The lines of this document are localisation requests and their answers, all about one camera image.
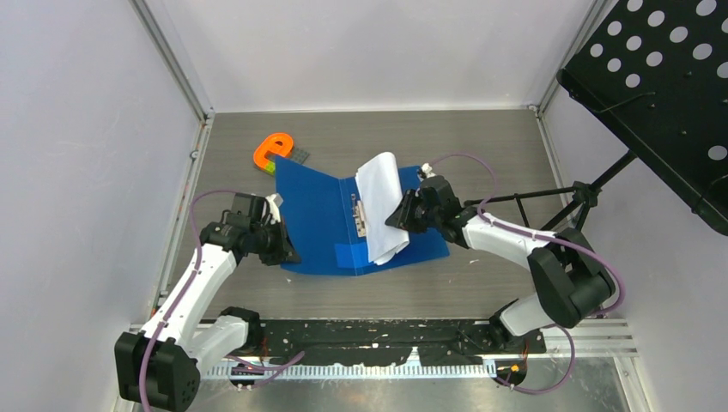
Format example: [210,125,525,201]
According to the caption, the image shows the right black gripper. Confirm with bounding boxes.
[385,190,441,235]

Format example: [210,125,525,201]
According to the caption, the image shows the white paper sheets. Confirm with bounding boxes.
[355,152,410,265]

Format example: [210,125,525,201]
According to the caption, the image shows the blue plastic folder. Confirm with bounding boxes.
[276,157,450,276]

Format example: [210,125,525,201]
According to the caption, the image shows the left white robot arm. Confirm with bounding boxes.
[114,192,301,411]

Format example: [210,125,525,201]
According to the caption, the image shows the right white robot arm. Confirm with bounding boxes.
[385,175,618,353]

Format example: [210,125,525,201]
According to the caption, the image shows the metal folder clip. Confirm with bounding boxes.
[351,193,367,238]

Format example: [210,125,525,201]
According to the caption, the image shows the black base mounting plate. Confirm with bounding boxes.
[232,319,546,367]

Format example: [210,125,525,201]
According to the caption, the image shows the green lego brick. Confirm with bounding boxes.
[264,162,276,175]

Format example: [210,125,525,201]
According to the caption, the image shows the grey lego baseplate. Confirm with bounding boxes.
[268,147,310,165]

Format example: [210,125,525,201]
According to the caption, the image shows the orange letter e block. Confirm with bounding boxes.
[252,132,294,173]

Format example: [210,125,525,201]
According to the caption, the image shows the black perforated music stand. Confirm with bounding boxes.
[463,0,728,237]

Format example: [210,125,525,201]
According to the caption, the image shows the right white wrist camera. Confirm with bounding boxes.
[417,163,435,180]

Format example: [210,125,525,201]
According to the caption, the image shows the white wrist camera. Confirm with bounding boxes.
[417,163,435,180]
[265,193,283,224]

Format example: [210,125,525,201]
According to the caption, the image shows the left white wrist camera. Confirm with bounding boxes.
[265,193,283,224]

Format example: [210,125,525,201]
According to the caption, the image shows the aluminium frame rail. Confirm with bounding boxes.
[119,319,640,363]

